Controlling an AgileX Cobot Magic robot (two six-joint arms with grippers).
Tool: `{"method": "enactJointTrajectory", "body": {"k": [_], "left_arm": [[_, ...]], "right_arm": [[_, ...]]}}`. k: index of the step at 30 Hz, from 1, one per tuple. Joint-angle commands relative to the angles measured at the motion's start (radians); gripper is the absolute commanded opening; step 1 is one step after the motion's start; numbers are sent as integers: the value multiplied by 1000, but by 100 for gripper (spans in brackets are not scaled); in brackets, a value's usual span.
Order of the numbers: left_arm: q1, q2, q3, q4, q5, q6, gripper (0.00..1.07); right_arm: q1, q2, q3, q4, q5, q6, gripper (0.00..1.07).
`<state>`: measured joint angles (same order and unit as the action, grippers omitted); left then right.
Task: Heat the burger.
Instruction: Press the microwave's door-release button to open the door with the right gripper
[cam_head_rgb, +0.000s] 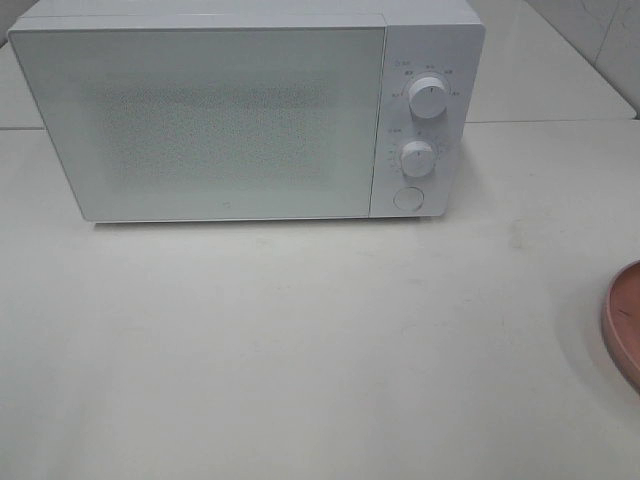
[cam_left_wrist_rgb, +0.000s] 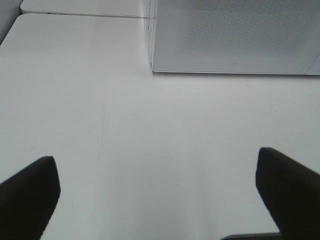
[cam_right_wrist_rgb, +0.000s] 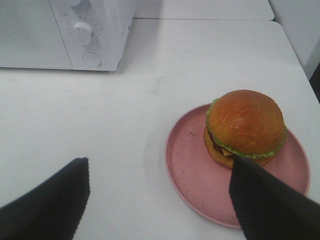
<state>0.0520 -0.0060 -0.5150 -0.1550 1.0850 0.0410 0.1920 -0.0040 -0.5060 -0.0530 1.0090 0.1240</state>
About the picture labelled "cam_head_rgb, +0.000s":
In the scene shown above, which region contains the round white door button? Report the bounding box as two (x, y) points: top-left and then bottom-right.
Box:
(393, 187), (424, 212)

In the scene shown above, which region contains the pink round plate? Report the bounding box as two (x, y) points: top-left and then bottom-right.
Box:
(601, 261), (639, 392)

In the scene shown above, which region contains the white microwave door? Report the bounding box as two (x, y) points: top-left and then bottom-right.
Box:
(11, 28), (384, 222)

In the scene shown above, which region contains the white lower microwave knob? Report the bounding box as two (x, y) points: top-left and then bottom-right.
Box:
(399, 140), (437, 178)

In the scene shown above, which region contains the white microwave knob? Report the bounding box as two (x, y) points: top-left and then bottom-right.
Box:
(399, 140), (437, 178)
(408, 73), (449, 119)

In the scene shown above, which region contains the white upper microwave knob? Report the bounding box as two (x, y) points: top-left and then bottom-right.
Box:
(408, 73), (449, 119)

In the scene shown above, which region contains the white microwave oven body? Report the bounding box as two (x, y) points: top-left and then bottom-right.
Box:
(7, 1), (485, 221)

